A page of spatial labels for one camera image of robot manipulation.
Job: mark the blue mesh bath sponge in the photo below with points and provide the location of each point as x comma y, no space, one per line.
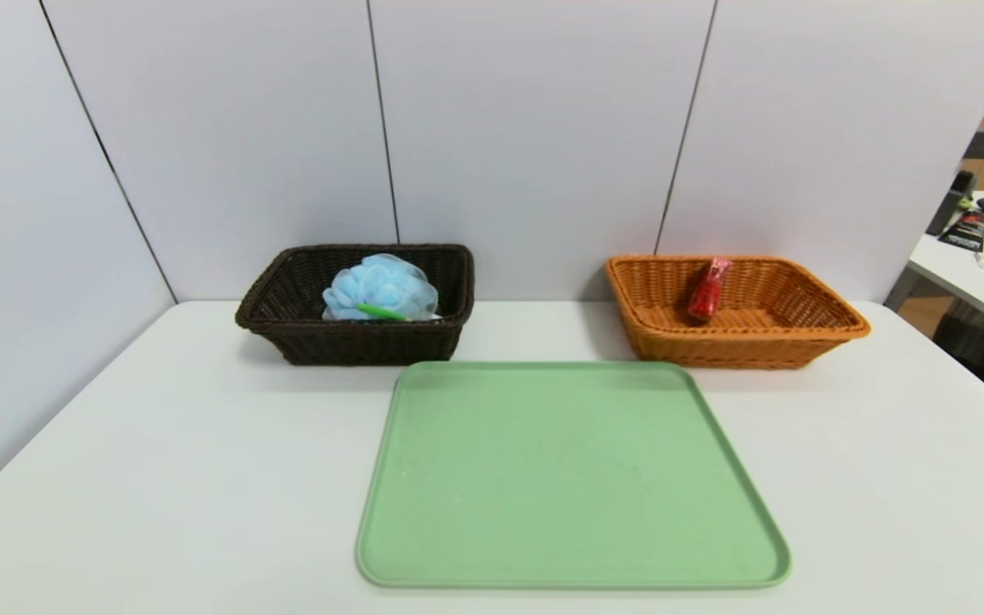
385,286

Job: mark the dark brown wicker basket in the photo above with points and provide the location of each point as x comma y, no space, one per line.
287,329

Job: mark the orange wicker basket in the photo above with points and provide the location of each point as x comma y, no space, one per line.
757,346

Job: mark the light green plastic tray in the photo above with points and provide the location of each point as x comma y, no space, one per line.
569,487

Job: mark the black stand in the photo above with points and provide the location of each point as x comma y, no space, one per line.
953,196

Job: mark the black printed packet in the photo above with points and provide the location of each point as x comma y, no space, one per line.
962,232

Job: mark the white side table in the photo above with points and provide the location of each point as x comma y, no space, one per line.
970,278

